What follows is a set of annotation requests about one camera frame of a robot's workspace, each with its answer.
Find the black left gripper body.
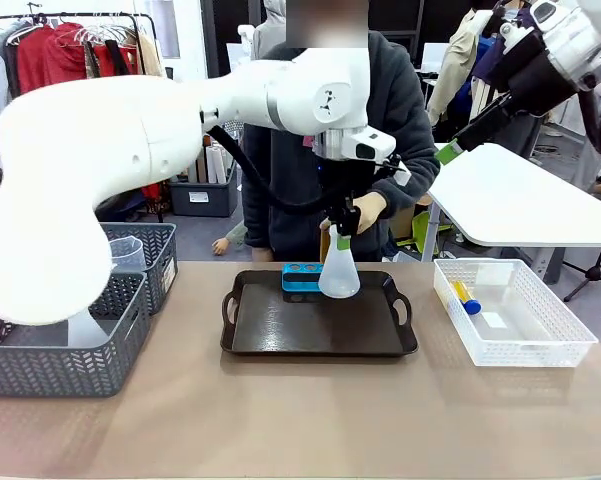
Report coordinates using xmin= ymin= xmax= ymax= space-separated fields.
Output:
xmin=317 ymin=158 xmax=364 ymax=209

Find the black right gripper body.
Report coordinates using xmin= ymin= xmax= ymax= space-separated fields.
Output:
xmin=494 ymin=30 xmax=579 ymax=117

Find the white plastic conical flask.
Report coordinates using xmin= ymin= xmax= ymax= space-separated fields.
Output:
xmin=67 ymin=308 xmax=112 ymax=349
xmin=317 ymin=223 xmax=362 ymax=300

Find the blue test tube rack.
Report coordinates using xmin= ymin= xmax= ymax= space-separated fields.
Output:
xmin=281 ymin=262 xmax=326 ymax=294

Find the blue capped yellow liquid tube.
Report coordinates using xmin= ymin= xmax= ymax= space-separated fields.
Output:
xmin=451 ymin=279 xmax=484 ymax=316

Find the clear plastic measuring cup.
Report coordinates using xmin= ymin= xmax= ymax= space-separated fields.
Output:
xmin=108 ymin=236 xmax=145 ymax=274

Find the person's left forearm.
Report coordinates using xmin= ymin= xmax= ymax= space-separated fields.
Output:
xmin=372 ymin=149 xmax=441 ymax=221

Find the person's left hand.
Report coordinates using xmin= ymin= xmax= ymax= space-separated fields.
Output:
xmin=353 ymin=192 xmax=387 ymax=236

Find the brown cardboard box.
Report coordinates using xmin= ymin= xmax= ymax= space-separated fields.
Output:
xmin=390 ymin=197 xmax=434 ymax=241

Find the person in dark fleece jacket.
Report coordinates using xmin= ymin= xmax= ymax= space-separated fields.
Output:
xmin=239 ymin=0 xmax=441 ymax=264

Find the green folded chair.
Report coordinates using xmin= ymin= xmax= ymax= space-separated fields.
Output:
xmin=410 ymin=209 xmax=454 ymax=256

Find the white side table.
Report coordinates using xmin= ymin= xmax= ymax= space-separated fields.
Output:
xmin=423 ymin=142 xmax=601 ymax=286

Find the white board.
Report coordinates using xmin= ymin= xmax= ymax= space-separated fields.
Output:
xmin=422 ymin=42 xmax=452 ymax=76

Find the dark brown serving tray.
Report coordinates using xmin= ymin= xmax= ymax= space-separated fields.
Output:
xmin=219 ymin=269 xmax=420 ymax=357

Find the mannequin lying on floor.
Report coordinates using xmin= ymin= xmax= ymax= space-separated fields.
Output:
xmin=211 ymin=222 xmax=249 ymax=257

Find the dark grey storage box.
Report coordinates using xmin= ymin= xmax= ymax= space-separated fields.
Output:
xmin=168 ymin=178 xmax=240 ymax=219

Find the mannequin in grey hoodie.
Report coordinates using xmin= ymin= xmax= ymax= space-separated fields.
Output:
xmin=252 ymin=0 xmax=289 ymax=61

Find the white bare mannequin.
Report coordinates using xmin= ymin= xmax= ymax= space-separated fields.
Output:
xmin=237 ymin=23 xmax=256 ymax=66

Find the black floor stand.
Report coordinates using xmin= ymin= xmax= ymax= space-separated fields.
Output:
xmin=563 ymin=247 xmax=601 ymax=303

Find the grey basket with label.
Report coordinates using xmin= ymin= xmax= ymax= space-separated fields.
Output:
xmin=97 ymin=222 xmax=179 ymax=317

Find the white perforated plastic basket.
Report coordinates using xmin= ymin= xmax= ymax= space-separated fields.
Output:
xmin=432 ymin=258 xmax=599 ymax=369

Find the beige hanging garment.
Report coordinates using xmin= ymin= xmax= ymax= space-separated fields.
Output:
xmin=135 ymin=30 xmax=165 ymax=79

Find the dark patterned hanging garment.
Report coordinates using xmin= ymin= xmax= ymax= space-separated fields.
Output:
xmin=82 ymin=39 xmax=104 ymax=80

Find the grey perforated plastic basket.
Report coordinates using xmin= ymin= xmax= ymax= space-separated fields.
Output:
xmin=0 ymin=271 xmax=151 ymax=399

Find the black clothes rack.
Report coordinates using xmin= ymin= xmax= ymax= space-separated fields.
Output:
xmin=0 ymin=12 xmax=159 ymax=76

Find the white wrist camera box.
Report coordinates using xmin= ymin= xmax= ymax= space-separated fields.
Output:
xmin=529 ymin=0 xmax=561 ymax=26
xmin=338 ymin=127 xmax=397 ymax=162

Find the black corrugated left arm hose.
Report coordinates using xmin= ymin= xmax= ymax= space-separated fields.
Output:
xmin=202 ymin=124 xmax=406 ymax=217

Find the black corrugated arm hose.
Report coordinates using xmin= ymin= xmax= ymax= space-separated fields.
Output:
xmin=577 ymin=74 xmax=601 ymax=156
xmin=202 ymin=124 xmax=406 ymax=217

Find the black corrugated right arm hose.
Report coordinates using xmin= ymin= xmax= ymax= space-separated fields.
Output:
xmin=577 ymin=74 xmax=601 ymax=156

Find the black hanging strap garment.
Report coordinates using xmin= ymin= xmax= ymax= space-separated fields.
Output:
xmin=103 ymin=38 xmax=132 ymax=76

